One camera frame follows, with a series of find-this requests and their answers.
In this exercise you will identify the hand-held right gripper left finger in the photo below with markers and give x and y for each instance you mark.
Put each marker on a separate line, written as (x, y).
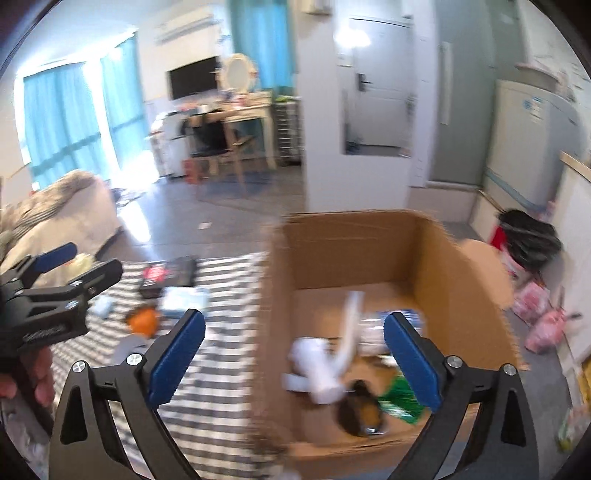
(178, 357)

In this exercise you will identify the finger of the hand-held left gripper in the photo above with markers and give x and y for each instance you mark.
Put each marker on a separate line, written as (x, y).
(57, 257)
(92, 277)

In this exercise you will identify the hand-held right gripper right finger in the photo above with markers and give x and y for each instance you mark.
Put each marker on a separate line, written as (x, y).
(411, 357)

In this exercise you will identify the brown cardboard box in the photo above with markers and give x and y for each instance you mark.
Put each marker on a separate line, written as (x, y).
(369, 277)

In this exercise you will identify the person's left hand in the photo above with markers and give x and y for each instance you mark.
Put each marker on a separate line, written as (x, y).
(39, 376)

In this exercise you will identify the striped grey white rug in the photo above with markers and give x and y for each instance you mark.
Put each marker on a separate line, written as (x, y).
(194, 369)

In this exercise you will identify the small pale blue packet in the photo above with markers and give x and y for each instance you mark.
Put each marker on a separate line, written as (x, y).
(100, 307)

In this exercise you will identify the blue white packet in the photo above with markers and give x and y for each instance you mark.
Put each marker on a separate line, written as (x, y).
(392, 323)

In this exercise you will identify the beige sofa bed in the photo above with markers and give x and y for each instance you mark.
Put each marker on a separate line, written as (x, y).
(60, 217)

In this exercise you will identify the green snack packet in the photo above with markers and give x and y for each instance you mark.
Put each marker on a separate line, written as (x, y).
(400, 399)

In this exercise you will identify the orange toy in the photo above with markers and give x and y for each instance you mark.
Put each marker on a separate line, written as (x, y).
(144, 321)

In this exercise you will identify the light blue packet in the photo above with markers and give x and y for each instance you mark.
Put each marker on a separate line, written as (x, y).
(184, 301)

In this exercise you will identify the white plastic tube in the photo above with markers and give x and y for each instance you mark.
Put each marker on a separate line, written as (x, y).
(351, 327)

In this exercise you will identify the dark round tin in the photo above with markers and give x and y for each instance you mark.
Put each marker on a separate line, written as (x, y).
(360, 408)

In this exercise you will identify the black red box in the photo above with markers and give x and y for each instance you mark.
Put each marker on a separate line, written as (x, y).
(167, 276)

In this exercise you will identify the white crumpled tissue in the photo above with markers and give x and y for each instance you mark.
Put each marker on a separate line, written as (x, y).
(316, 369)

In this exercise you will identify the blue window curtain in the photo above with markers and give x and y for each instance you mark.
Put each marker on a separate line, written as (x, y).
(69, 124)

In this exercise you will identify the pink plastic bag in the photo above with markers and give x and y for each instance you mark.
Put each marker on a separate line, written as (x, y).
(545, 318)

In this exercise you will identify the white storage cart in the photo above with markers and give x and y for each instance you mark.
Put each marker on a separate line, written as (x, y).
(173, 145)

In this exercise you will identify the black bag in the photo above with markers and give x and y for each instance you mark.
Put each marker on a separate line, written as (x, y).
(528, 240)

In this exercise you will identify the wooden chair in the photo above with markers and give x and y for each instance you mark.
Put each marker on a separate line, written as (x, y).
(221, 143)

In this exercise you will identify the wooden framed white board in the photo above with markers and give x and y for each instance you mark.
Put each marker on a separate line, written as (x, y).
(575, 258)

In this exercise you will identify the wooden dressing table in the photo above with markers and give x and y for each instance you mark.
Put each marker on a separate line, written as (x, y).
(249, 124)

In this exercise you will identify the black television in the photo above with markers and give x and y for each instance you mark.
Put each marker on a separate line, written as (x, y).
(194, 76)

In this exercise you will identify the dark shoe rack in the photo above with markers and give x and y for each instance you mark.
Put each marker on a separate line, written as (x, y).
(288, 131)

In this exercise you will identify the white refrigerator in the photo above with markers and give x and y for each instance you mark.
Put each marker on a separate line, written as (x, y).
(531, 138)

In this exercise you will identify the white oval mirror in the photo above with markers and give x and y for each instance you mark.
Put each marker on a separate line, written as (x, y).
(240, 71)

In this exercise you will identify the white air conditioner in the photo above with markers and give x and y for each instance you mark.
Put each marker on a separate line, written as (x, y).
(182, 27)

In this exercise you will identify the white entrance door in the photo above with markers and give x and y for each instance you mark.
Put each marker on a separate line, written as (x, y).
(381, 87)

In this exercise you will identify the blue doorway curtain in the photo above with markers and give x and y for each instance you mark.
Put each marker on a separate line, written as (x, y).
(263, 44)

